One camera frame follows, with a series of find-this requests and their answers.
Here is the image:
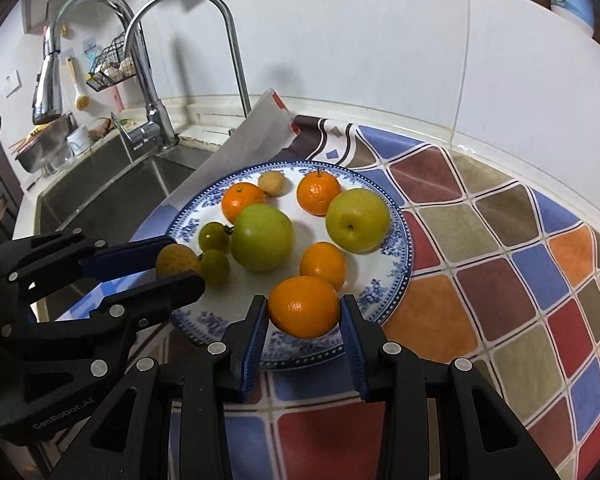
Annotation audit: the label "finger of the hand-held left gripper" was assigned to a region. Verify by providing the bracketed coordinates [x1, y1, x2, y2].
[0, 229, 176, 283]
[0, 274, 207, 386]

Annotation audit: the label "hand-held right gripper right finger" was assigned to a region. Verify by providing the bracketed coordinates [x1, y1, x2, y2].
[340, 294, 561, 480]

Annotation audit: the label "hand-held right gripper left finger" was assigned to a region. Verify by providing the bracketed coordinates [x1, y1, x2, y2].
[47, 295, 270, 480]

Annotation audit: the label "brown longan fruit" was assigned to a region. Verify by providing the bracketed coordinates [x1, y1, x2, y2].
[155, 243, 202, 278]
[258, 171, 287, 197]

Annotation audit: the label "small orange mandarin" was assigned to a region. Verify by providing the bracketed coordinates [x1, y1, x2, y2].
[222, 183, 266, 225]
[267, 276, 342, 339]

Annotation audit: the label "blue-rimmed white plate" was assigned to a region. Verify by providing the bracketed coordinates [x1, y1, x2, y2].
[167, 160, 412, 371]

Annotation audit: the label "smooth orange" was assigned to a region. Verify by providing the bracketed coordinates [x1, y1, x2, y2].
[300, 241, 347, 291]

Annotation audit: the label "large green apple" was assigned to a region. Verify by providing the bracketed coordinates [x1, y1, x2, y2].
[230, 203, 295, 273]

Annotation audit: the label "large orange with stem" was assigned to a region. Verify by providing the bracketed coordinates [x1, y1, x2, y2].
[297, 169, 342, 217]

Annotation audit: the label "stainless steel sink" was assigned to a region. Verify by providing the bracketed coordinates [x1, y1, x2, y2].
[34, 132, 216, 311]

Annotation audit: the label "yellow-green apple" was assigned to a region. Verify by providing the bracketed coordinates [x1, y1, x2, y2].
[325, 188, 392, 254]

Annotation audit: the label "white cup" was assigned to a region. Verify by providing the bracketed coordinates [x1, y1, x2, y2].
[66, 126, 91, 156]

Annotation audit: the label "steel drain tray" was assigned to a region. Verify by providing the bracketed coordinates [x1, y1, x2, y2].
[15, 112, 76, 173]

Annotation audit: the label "chrome gooseneck faucet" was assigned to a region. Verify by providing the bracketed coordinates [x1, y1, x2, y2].
[111, 0, 253, 151]

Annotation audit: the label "colourful checked tablecloth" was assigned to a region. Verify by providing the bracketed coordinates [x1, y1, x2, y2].
[130, 115, 600, 480]

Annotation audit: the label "white paper with red trim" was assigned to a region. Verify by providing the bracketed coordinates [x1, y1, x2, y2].
[167, 89, 301, 211]

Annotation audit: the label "yellow dish brush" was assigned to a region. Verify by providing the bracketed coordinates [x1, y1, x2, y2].
[65, 56, 92, 111]

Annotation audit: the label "garlic bulbs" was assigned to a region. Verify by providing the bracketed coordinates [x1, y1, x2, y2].
[102, 57, 136, 77]

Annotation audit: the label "chrome pull-down faucet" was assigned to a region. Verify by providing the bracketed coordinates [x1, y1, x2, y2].
[31, 0, 137, 126]

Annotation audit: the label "black wire basket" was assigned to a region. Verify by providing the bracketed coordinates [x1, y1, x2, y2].
[85, 32, 137, 92]

